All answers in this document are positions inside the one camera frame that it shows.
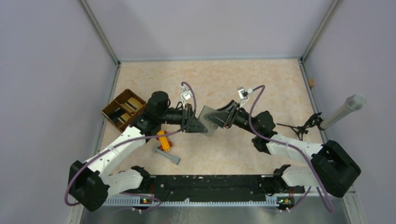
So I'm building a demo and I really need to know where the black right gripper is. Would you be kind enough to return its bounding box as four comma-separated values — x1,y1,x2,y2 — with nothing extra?
205,99,260,135

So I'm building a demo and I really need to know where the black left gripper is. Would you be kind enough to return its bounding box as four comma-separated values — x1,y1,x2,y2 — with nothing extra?
159,103,207,133

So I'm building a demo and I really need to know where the grey card holder wallet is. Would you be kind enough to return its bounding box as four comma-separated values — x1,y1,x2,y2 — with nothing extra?
198,105,224,137

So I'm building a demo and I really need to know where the brown woven divided basket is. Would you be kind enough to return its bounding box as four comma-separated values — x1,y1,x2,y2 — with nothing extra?
102,89,146,132

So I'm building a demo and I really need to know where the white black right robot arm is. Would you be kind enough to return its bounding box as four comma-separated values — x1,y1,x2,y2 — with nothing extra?
198,100,361,198

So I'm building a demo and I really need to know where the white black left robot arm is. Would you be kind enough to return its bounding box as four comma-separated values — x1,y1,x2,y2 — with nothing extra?
64,89,197,211

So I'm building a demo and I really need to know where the gold card in basket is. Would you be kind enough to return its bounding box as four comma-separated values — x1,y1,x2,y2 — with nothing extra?
121,98,143,113

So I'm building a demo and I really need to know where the black shiny credit card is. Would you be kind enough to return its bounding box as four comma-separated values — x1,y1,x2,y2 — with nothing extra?
108,108,130,124

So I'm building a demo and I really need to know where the grey plastic toy bolt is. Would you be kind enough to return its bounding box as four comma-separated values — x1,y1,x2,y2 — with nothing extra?
153,147,181,165

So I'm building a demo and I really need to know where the small wooden block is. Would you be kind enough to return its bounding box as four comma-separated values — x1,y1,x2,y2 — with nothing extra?
307,78,314,88

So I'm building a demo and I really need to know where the silver metal tube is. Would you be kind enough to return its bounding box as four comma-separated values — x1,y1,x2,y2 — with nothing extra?
319,94,367,130

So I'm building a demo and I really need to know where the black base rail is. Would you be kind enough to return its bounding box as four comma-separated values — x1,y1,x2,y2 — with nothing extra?
128,175,305,202

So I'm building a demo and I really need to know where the black clamp bracket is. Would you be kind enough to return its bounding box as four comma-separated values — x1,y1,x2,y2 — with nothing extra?
276,112,323,141

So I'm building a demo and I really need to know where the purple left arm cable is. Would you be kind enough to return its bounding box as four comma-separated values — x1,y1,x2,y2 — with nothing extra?
64,81,198,207

